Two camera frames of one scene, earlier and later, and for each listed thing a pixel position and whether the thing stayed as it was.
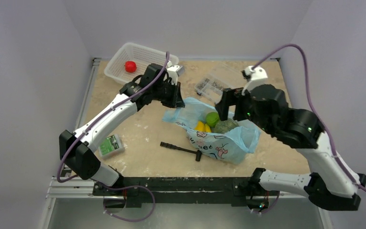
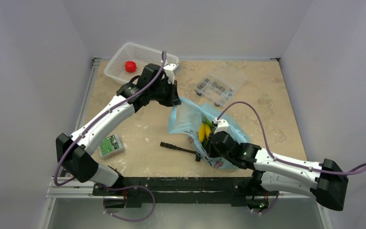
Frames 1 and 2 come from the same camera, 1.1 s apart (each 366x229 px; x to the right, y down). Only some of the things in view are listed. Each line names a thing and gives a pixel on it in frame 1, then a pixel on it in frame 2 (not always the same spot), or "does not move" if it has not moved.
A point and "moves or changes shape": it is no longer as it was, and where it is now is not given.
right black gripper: x=238 y=105 to x=214 y=144
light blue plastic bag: x=227 y=147 moves or changes shape
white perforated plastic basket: x=131 y=60 does not move
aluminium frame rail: x=69 y=187 does not move
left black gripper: x=179 y=101 does not move
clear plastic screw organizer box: x=223 y=76 does not move
